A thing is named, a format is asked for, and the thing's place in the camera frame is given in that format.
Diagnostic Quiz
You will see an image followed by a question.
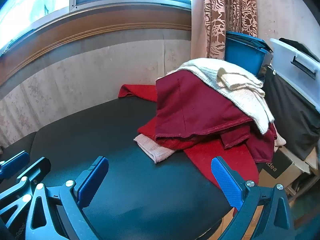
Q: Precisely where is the white knit sweater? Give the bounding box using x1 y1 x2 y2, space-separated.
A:
167 58 275 134

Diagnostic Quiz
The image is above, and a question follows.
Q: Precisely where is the clear plastic storage box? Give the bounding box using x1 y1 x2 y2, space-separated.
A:
269 38 320 103

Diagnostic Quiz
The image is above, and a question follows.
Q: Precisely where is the black cloth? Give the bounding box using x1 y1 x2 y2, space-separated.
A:
279 37 320 63

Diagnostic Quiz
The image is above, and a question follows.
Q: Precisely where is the maroon garment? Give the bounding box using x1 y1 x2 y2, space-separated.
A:
155 69 277 164

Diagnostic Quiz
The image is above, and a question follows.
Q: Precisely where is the red garment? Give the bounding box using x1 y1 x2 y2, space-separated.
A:
118 84 260 188

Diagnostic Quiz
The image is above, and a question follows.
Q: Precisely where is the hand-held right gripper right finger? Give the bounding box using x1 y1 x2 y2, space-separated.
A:
211 156 297 240

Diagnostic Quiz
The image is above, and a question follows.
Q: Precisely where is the dark cloth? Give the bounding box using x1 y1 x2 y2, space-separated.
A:
229 34 273 53

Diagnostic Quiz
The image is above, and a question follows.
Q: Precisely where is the cardboard box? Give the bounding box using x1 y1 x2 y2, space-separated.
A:
257 145 312 198

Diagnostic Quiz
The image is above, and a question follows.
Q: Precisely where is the blue plastic bin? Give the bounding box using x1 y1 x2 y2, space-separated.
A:
225 31 273 77

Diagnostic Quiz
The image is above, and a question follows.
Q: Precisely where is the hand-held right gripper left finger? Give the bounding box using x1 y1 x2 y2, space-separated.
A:
25 156 110 240

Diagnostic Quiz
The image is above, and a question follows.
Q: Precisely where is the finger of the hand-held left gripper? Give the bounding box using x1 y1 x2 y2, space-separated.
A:
0 157 52 219
0 150 31 180

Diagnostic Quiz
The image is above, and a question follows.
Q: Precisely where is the brown floral curtain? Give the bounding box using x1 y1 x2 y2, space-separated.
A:
191 0 258 60

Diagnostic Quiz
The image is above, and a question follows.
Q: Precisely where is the black cloth bag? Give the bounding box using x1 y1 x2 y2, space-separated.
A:
264 65 320 160

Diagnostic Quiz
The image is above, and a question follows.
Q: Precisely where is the pink knit garment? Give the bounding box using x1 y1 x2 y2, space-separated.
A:
133 133 185 164

